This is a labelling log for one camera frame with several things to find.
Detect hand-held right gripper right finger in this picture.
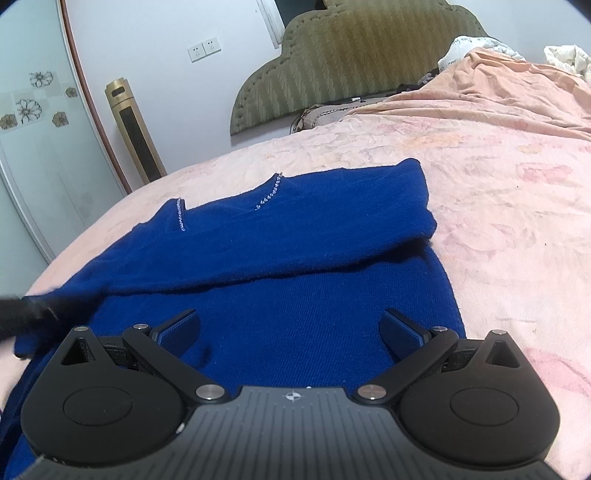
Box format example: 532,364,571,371
353,308,522,406

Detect gold tower fan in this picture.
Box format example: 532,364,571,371
105,78,168,184

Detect pink floral bed sheet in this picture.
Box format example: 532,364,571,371
0,48,591,480

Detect white printed quilt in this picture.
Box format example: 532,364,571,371
437,34,526,75

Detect white crumpled cloth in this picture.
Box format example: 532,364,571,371
543,45,591,84

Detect brown patterned pillow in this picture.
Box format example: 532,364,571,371
295,104,368,133

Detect dark clothes by headboard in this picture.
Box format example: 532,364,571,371
397,69,445,95

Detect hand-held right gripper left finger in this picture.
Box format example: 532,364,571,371
58,310,232,406

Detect glass door with flower decals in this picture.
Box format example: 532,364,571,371
0,0,129,282

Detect white window frame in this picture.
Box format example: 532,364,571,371
256,0,286,49

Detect blue knit sweater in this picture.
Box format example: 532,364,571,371
0,158,466,480

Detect green striped headboard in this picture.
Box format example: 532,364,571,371
229,0,490,136

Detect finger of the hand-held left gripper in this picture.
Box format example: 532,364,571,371
0,295,62,343

